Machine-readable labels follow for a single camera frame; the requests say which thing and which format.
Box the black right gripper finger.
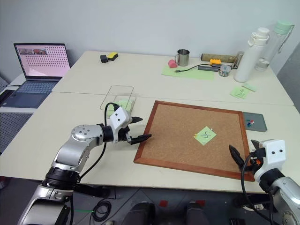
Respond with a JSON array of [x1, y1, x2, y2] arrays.
[[228, 144, 244, 170], [250, 139, 262, 151]]

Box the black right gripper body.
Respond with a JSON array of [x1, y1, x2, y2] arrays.
[[243, 147, 267, 173]]

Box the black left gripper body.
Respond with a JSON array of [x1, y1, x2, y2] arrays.
[[117, 126, 132, 144]]

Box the green sticky note with scribble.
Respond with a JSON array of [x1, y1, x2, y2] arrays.
[[193, 126, 217, 147]]

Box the wood-framed cork board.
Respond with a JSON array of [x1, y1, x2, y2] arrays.
[[133, 100, 256, 182]]

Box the green note with writing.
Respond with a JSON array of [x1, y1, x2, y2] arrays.
[[230, 86, 249, 100]]

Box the clear plastic box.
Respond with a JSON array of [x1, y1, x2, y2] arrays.
[[106, 95, 137, 118]]

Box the grey flat tray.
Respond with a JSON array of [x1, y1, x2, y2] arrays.
[[242, 111, 268, 133]]

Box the clear plastic lid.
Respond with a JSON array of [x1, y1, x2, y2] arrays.
[[100, 85, 135, 111]]

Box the dark rounded shape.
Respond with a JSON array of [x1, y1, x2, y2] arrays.
[[121, 202, 157, 225], [186, 201, 211, 225]]

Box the light green paper sheet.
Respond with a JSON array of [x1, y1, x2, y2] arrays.
[[161, 65, 215, 81]]

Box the stainless steel mug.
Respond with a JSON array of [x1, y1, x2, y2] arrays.
[[174, 48, 191, 67]]

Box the patterned tape roll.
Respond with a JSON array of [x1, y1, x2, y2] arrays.
[[218, 65, 232, 77]]

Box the white water bottle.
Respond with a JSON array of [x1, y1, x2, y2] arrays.
[[233, 27, 270, 83]]

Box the grey usb hub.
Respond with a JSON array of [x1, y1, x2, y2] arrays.
[[197, 65, 220, 72]]

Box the yellow block on wooden bar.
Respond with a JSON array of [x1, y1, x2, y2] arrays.
[[201, 53, 238, 63]]

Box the clear bottle with green lid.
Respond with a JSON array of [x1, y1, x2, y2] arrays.
[[254, 20, 296, 72]]

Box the open grey laptop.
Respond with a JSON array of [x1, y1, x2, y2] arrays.
[[0, 42, 72, 109]]

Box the perforated grey metal panel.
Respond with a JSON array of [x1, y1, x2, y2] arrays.
[[0, 112, 34, 154]]

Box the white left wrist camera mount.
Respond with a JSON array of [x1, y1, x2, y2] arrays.
[[109, 107, 133, 143]]

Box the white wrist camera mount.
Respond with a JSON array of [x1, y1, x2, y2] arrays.
[[109, 107, 133, 143], [253, 139, 286, 182]]

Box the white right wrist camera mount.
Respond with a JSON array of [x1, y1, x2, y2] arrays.
[[253, 139, 286, 182]]

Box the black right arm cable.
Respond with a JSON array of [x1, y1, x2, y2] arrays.
[[240, 152, 282, 225]]

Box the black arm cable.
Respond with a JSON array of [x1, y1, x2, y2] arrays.
[[240, 152, 282, 225], [69, 102, 120, 225]]

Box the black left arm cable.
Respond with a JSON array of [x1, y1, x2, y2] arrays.
[[69, 102, 120, 225]]

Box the black usb cable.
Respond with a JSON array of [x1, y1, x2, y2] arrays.
[[175, 64, 203, 74]]

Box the coiled black floor cable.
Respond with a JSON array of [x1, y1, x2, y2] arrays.
[[93, 198, 113, 216]]

